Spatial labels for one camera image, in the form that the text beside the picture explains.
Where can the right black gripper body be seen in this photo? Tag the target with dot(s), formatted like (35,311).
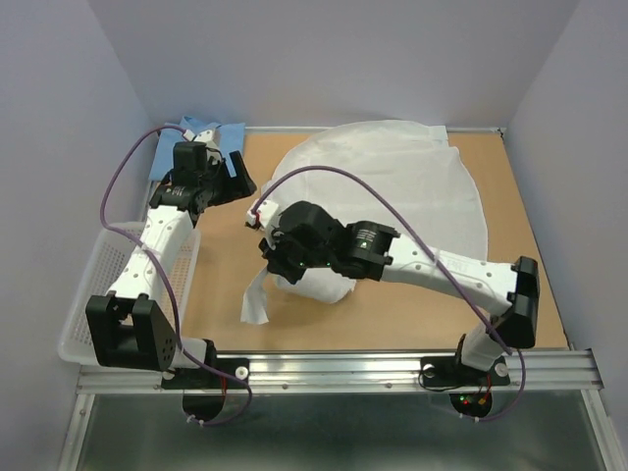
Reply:
(289,259)

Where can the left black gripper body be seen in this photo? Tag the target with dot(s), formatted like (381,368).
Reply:
(216,181)

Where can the white long sleeve shirt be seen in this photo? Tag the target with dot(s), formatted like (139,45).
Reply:
(397,173)

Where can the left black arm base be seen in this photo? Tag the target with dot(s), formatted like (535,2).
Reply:
(208,399)

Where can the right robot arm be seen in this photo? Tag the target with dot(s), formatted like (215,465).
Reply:
(506,295)

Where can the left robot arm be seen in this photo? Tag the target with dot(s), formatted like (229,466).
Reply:
(128,327)

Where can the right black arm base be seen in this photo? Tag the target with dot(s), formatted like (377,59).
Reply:
(470,391)

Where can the folded blue shirt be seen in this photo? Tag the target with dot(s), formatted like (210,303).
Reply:
(231,139)

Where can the white plastic basket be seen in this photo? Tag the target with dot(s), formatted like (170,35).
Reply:
(109,257)

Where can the metal front panel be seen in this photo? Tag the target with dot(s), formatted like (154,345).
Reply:
(410,431)

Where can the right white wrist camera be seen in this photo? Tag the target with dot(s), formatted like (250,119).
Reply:
(261,217)

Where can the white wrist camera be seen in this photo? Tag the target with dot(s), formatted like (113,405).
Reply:
(211,138)
(261,217)

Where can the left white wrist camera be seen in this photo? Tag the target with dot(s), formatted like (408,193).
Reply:
(211,138)

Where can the aluminium mounting rail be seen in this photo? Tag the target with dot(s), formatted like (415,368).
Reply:
(359,372)

